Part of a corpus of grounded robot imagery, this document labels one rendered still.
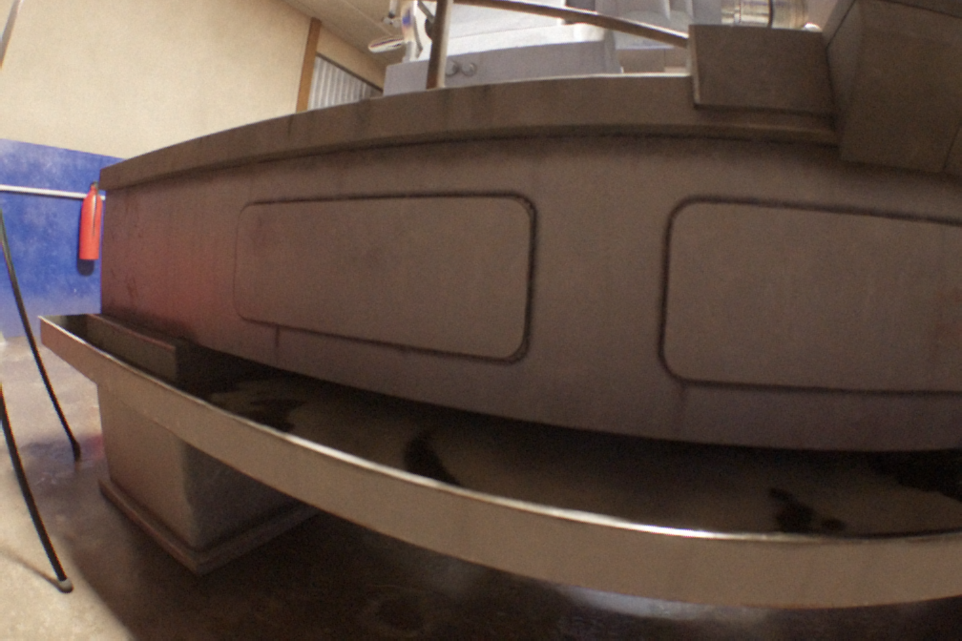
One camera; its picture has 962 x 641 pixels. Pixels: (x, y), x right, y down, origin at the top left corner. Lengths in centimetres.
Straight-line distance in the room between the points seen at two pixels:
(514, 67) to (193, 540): 102
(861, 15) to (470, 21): 57
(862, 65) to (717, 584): 40
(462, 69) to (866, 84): 49
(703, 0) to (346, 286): 67
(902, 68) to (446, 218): 47
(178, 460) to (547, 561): 74
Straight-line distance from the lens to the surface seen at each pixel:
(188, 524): 102
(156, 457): 104
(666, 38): 58
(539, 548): 36
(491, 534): 37
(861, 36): 41
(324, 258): 61
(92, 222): 375
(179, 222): 91
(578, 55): 63
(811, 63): 49
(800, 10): 85
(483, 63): 67
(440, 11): 62
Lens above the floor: 63
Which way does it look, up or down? 2 degrees down
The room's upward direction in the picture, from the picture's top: 3 degrees clockwise
